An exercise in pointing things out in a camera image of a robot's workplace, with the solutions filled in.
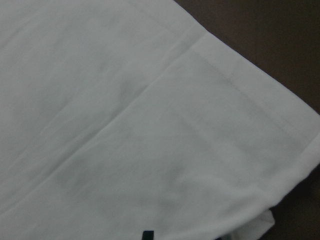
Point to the white long-sleeve printed shirt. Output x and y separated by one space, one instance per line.
120 116

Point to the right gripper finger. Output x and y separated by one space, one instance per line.
148 233

